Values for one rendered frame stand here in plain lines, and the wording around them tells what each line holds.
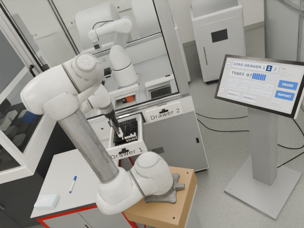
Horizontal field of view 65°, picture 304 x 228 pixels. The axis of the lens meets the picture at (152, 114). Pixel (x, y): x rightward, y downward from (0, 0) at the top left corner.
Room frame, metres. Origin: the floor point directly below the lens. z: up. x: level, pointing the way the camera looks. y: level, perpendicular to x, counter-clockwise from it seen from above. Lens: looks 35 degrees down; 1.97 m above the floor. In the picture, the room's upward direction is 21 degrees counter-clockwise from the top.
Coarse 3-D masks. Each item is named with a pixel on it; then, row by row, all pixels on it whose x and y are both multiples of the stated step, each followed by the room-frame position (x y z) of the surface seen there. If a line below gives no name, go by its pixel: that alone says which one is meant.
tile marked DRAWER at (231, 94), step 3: (228, 90) 1.27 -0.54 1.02; (231, 90) 1.26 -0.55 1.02; (228, 93) 1.26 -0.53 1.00; (231, 93) 1.25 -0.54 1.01; (234, 93) 1.23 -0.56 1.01; (237, 93) 1.21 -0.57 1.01; (240, 93) 1.20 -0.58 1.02; (228, 96) 1.25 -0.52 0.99; (231, 96) 1.23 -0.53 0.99; (234, 96) 1.22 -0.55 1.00; (237, 96) 1.20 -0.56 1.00; (237, 99) 1.19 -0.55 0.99
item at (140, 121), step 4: (132, 116) 1.59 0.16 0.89; (136, 116) 1.57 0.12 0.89; (140, 116) 1.54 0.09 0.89; (120, 120) 1.59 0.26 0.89; (124, 120) 1.59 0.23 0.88; (136, 120) 1.58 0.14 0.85; (140, 120) 1.49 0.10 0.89; (140, 124) 1.44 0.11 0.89; (112, 128) 1.53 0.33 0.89; (140, 128) 1.40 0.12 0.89; (112, 132) 1.50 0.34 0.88; (140, 132) 1.35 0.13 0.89; (112, 136) 1.46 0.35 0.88; (140, 136) 1.31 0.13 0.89; (112, 140) 1.42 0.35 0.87; (112, 144) 1.38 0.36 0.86; (108, 148) 1.31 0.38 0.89
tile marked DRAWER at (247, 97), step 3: (243, 93) 1.18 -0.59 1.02; (243, 96) 1.17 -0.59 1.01; (246, 96) 1.16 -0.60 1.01; (249, 96) 1.14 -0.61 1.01; (252, 96) 1.13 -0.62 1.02; (255, 96) 1.11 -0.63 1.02; (243, 99) 1.16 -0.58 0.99; (246, 99) 1.15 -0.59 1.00; (249, 99) 1.13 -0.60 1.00; (252, 99) 1.12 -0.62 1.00; (255, 99) 1.11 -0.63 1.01; (252, 102) 1.11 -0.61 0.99; (255, 102) 1.09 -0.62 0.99
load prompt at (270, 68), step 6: (234, 60) 1.35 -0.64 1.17; (234, 66) 1.33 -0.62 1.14; (240, 66) 1.30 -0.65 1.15; (246, 66) 1.27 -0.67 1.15; (252, 66) 1.23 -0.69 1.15; (258, 66) 1.20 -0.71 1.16; (264, 66) 1.18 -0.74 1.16; (270, 66) 1.15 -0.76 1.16; (276, 66) 1.12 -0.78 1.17; (270, 72) 1.13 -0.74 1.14; (276, 72) 1.10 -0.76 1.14
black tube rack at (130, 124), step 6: (126, 120) 1.55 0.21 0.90; (132, 120) 1.52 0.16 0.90; (120, 126) 1.51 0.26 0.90; (126, 126) 1.48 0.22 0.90; (132, 126) 1.45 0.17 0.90; (114, 132) 1.46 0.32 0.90; (126, 132) 1.44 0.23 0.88; (132, 132) 1.38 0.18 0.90; (120, 138) 1.36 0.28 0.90; (120, 144) 1.34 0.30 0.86
